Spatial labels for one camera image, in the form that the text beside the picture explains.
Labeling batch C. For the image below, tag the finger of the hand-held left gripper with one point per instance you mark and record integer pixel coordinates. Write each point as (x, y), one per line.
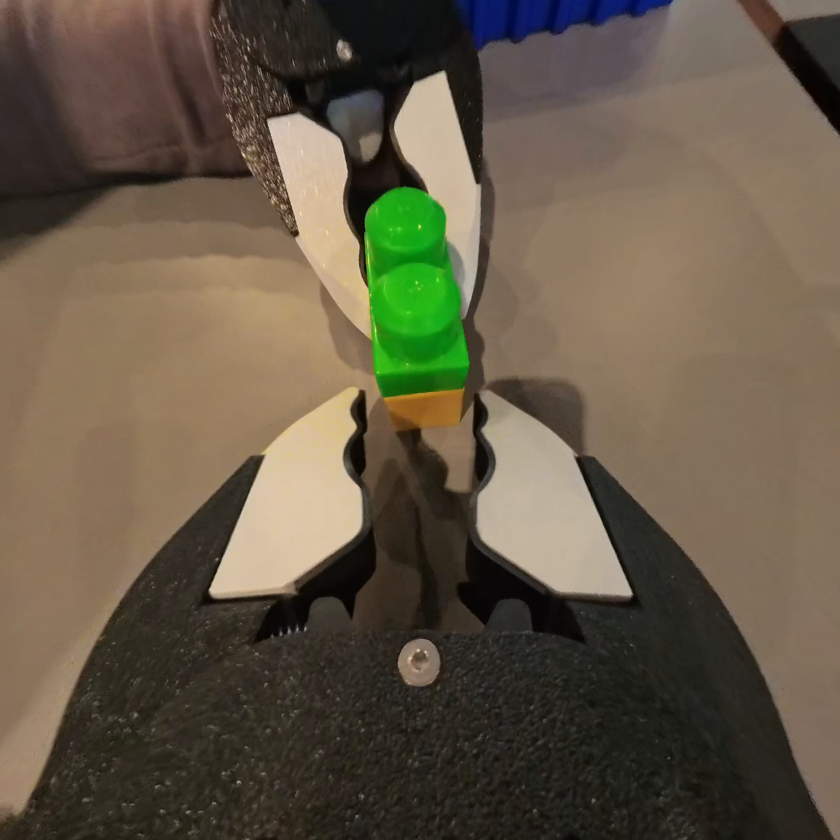
(449, 151)
(308, 184)

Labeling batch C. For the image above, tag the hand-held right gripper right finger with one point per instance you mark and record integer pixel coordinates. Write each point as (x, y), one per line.
(548, 525)

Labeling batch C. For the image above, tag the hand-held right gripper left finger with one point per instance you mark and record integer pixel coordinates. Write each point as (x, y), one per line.
(292, 518)

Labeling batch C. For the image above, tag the yellow single-stud block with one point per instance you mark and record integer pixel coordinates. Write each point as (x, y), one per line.
(426, 410)

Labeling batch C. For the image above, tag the green two-stud block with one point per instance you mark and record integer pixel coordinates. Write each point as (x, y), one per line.
(413, 315)

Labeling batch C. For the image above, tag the blue plastic bin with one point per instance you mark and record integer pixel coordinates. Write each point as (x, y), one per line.
(558, 19)

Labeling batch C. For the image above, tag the person's left forearm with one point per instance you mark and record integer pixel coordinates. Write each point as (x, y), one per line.
(98, 85)

